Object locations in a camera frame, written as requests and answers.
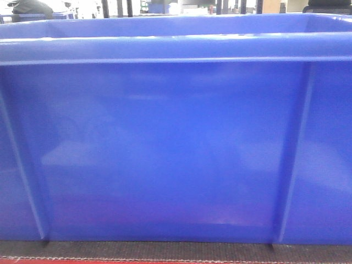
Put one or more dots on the blue plastic bin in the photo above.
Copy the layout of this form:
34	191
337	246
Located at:
222	128

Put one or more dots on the dark grey conveyor belt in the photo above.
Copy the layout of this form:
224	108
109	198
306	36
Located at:
174	251

